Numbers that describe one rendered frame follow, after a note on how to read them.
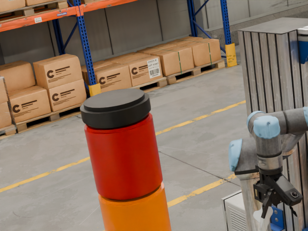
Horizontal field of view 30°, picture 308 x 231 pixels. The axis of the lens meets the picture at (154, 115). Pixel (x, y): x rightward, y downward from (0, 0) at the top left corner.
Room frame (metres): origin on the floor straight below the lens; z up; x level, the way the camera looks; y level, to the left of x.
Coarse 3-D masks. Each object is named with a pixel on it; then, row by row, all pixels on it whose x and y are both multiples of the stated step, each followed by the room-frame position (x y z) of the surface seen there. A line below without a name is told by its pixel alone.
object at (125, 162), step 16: (96, 128) 0.38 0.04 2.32; (112, 128) 0.37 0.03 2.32; (128, 128) 0.37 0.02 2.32; (144, 128) 0.38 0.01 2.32; (96, 144) 0.38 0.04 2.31; (112, 144) 0.37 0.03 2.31; (128, 144) 0.37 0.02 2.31; (144, 144) 0.38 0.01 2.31; (96, 160) 0.38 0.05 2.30; (112, 160) 0.37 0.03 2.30; (128, 160) 0.37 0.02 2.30; (144, 160) 0.37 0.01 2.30; (96, 176) 0.38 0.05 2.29; (112, 176) 0.37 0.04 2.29; (128, 176) 0.37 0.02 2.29; (144, 176) 0.37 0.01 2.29; (160, 176) 0.39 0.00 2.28; (112, 192) 0.37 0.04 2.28; (128, 192) 0.37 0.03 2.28; (144, 192) 0.37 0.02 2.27
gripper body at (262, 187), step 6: (258, 168) 1.63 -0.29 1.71; (282, 168) 1.59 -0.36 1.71; (264, 174) 1.58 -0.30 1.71; (270, 174) 1.57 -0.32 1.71; (264, 180) 1.62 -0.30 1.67; (258, 186) 1.61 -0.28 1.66; (264, 186) 1.61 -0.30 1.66; (270, 186) 1.59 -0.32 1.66; (258, 192) 1.61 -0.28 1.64; (264, 192) 1.59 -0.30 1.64; (270, 192) 1.57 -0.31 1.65; (276, 192) 1.57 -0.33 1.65; (258, 198) 1.62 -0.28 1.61; (264, 198) 1.60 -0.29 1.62; (276, 198) 1.58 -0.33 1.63; (282, 198) 1.59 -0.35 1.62; (276, 204) 1.57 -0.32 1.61
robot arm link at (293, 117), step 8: (288, 112) 1.69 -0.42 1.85; (296, 112) 1.69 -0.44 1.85; (304, 112) 1.68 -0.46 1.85; (288, 120) 1.67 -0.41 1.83; (296, 120) 1.67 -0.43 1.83; (304, 120) 1.67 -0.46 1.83; (288, 128) 1.67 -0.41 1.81; (296, 128) 1.67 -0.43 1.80; (304, 128) 1.67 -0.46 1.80; (280, 136) 1.84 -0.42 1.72; (288, 136) 1.77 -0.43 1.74; (296, 136) 1.74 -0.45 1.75; (288, 144) 1.84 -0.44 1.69; (296, 144) 1.95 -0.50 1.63; (288, 152) 1.94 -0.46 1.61
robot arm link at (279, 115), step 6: (252, 114) 1.74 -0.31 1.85; (258, 114) 1.72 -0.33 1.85; (264, 114) 1.71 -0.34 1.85; (270, 114) 1.70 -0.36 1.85; (276, 114) 1.69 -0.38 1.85; (282, 114) 1.69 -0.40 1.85; (252, 120) 1.70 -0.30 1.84; (282, 120) 1.68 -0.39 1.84; (252, 126) 1.67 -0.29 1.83; (282, 126) 1.67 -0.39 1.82; (282, 132) 1.68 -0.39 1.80
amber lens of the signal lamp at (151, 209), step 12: (156, 192) 0.38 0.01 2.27; (108, 204) 0.38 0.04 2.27; (120, 204) 0.37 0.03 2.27; (132, 204) 0.37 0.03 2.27; (144, 204) 0.37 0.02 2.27; (156, 204) 0.38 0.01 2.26; (108, 216) 0.38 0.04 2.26; (120, 216) 0.37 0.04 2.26; (132, 216) 0.37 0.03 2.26; (144, 216) 0.37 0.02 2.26; (156, 216) 0.38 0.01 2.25; (168, 216) 0.39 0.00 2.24; (108, 228) 0.38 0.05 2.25; (120, 228) 0.37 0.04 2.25; (132, 228) 0.37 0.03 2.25; (144, 228) 0.37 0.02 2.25; (156, 228) 0.37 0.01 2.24; (168, 228) 0.38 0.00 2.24
